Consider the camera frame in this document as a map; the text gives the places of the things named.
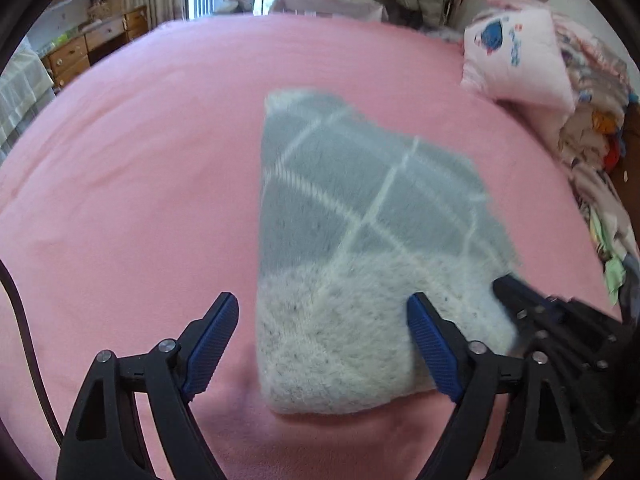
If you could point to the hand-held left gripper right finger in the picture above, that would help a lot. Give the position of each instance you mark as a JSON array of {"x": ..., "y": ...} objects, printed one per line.
[{"x": 430, "y": 340}]

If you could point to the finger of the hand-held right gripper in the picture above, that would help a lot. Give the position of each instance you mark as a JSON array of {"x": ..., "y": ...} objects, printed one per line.
[{"x": 525, "y": 305}]

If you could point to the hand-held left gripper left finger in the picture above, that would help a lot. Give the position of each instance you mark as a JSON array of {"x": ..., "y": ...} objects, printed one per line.
[{"x": 212, "y": 340}]

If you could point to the grey cream diamond-pattern sweater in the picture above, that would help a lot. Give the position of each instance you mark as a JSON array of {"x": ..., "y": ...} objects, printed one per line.
[{"x": 350, "y": 185}]

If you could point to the pile of colourful clothes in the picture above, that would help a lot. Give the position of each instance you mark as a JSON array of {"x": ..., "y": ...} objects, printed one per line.
[{"x": 600, "y": 160}]

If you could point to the pink bed sheet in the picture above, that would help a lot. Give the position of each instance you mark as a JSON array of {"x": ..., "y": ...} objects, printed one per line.
[{"x": 150, "y": 160}]

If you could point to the pink pillow with blue print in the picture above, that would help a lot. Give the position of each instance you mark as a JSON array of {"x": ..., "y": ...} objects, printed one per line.
[{"x": 520, "y": 60}]

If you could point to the pale plaid cloth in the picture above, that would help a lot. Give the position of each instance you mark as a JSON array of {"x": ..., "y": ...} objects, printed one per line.
[{"x": 20, "y": 95}]

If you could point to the wooden dresser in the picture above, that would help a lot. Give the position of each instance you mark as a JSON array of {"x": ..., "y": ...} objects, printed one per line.
[{"x": 75, "y": 52}]

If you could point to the table with white cloth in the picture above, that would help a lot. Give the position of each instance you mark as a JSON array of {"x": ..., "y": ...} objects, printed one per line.
[{"x": 330, "y": 7}]

